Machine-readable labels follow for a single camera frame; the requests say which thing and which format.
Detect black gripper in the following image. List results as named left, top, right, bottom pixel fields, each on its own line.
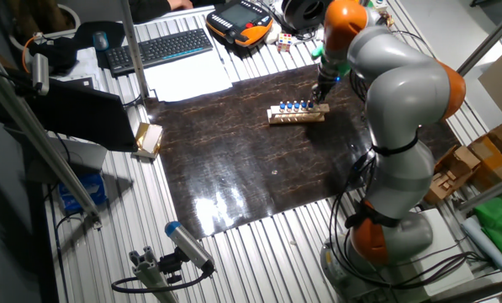
left=311, top=74, right=339, bottom=105

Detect black sleeved forearm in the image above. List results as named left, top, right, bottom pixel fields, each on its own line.
left=128, top=0, right=172, bottom=25

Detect wooden test tube rack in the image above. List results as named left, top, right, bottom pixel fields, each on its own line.
left=267, top=103, right=331, bottom=125

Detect bare person hand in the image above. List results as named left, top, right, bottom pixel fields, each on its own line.
left=167, top=0, right=194, bottom=12

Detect white rubik's cube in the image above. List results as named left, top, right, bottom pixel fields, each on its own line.
left=276, top=32, right=294, bottom=54

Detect black filament spool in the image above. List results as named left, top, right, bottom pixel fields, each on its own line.
left=280, top=0, right=335, bottom=34

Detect orange black teach pendant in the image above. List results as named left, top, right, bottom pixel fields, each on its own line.
left=204, top=0, right=275, bottom=49

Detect dark marble pattern mat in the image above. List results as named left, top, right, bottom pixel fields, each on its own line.
left=143, top=62, right=462, bottom=241

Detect white paper sheet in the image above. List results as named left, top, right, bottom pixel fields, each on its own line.
left=143, top=49, right=234, bottom=104

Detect open cardboard box wooden pieces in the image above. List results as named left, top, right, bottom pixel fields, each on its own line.
left=423, top=144, right=483, bottom=206

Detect black computer keyboard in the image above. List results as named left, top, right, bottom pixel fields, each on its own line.
left=104, top=28, right=214, bottom=78

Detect small gold white box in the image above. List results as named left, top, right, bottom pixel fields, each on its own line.
left=132, top=121, right=165, bottom=160

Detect orange taped cardboard box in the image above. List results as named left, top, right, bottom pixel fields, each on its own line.
left=468, top=122, right=502, bottom=194

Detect white base board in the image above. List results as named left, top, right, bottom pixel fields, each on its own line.
left=416, top=207, right=478, bottom=298

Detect black mouse pad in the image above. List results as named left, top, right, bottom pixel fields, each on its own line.
left=71, top=20, right=128, bottom=71

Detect pale paper roll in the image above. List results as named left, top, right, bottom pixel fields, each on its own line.
left=460, top=215, right=502, bottom=274

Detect green cloth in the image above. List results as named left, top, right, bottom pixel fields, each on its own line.
left=473, top=191, right=502, bottom=269

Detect black monitor panel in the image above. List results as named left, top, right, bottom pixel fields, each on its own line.
left=26, top=77, right=140, bottom=154

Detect grey flat case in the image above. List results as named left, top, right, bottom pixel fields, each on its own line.
left=23, top=134, right=108, bottom=186

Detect short aluminium extrusion stub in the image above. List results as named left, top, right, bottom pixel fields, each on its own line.
left=128, top=246, right=180, bottom=303

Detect blue tissue pack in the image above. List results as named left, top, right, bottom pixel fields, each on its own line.
left=56, top=172, right=108, bottom=215

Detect white rimmed round bin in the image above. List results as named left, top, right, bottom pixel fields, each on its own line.
left=7, top=3, right=82, bottom=54

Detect long slanted aluminium beam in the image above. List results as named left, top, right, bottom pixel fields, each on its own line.
left=0, top=57, right=103, bottom=231

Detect black cloth bundle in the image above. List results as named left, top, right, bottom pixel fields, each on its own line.
left=26, top=35, right=80, bottom=76

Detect aluminium frame beam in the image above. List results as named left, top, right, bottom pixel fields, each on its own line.
left=457, top=173, right=502, bottom=215
left=452, top=3, right=502, bottom=82

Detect upright aluminium post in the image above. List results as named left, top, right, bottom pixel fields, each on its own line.
left=119, top=0, right=151, bottom=101

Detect silver camera with blue cap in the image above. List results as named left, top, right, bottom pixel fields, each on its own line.
left=164, top=221, right=217, bottom=274

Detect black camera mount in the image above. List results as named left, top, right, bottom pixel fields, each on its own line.
left=157, top=247, right=186, bottom=285

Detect black camera cable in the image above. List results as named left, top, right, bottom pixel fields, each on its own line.
left=110, top=260, right=216, bottom=295

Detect silver depth camera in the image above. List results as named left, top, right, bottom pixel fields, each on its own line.
left=30, top=52, right=51, bottom=97

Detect orange cable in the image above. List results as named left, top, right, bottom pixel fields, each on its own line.
left=21, top=35, right=40, bottom=75

